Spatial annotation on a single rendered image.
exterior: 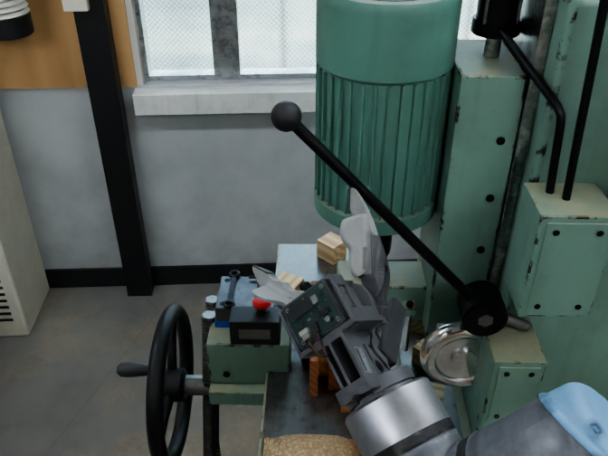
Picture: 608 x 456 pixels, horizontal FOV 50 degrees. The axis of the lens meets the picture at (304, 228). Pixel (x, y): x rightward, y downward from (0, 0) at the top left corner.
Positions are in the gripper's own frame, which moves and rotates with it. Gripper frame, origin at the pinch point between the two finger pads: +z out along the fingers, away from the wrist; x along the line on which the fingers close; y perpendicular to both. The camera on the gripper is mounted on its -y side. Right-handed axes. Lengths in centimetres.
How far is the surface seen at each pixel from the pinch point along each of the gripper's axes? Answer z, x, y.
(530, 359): -21.8, -6.1, -29.2
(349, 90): 13.3, -10.9, -6.4
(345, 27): 17.5, -15.5, -2.2
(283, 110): 11.1, -6.0, 3.1
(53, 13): 142, 72, -63
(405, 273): -1.1, 4.7, -34.8
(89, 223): 107, 130, -106
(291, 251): 22, 30, -53
